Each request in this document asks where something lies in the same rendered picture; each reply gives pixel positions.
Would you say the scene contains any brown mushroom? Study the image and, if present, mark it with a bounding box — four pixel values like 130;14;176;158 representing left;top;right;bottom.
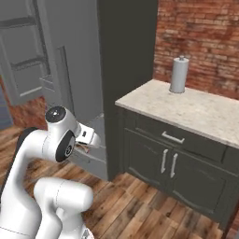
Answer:
76;143;91;154

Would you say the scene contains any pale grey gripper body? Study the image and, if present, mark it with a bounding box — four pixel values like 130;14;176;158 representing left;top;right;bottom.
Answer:
89;129;103;149

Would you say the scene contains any silver drawer handle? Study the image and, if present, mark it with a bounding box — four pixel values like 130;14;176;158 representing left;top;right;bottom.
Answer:
161;131;186;145

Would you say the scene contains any grey fridge door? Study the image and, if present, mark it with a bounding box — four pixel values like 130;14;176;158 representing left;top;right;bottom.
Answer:
0;0;105;126

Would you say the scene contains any grey paper towel roll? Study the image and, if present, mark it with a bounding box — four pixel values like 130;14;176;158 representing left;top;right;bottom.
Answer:
168;55;190;94

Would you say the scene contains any silver door handle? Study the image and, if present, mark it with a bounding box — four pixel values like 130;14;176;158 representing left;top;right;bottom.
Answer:
160;148;169;175
169;152;179;179

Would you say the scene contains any grey fridge drawer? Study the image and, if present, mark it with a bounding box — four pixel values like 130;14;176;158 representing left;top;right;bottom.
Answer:
68;113;109;182

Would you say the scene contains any dark green cabinet drawer front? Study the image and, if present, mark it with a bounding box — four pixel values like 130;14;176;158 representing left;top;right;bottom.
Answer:
134;113;228;163

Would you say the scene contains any dark green base cabinet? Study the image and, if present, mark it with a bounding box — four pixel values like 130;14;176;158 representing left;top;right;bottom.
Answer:
116;105;239;232

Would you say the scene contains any dark grey fridge body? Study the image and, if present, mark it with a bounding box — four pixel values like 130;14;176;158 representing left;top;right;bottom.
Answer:
97;0;160;182

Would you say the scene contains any dark green cabinet door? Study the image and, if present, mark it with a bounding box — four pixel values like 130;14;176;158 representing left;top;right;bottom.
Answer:
170;149;235;226
123;128;173;194

